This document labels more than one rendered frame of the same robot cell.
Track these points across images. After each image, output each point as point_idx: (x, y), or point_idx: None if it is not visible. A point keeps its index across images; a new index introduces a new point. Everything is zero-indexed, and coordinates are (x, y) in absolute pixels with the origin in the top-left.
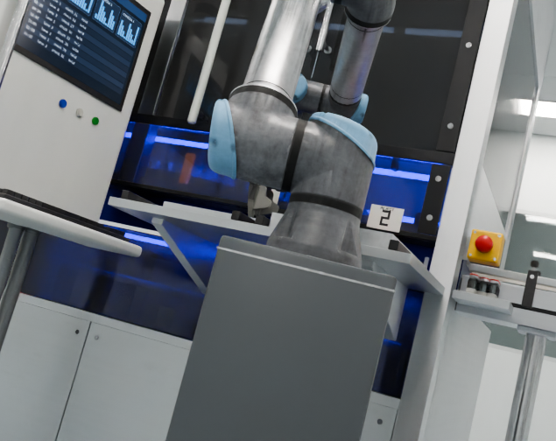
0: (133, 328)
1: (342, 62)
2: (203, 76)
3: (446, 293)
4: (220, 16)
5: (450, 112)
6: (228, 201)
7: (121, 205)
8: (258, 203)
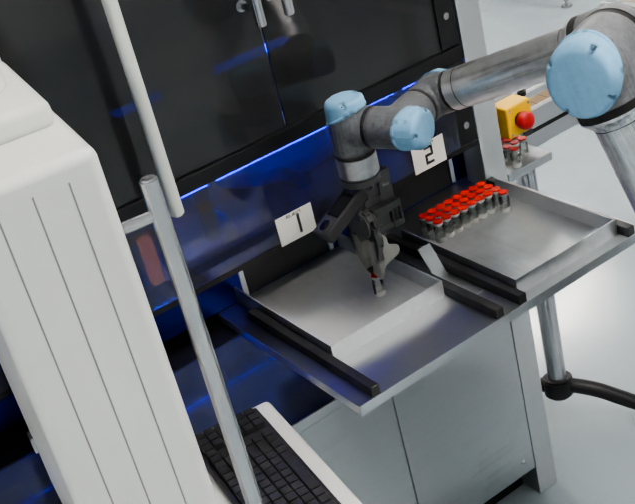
0: None
1: (514, 89)
2: (160, 144)
3: None
4: (127, 41)
5: (439, 0)
6: (255, 260)
7: (378, 403)
8: (387, 256)
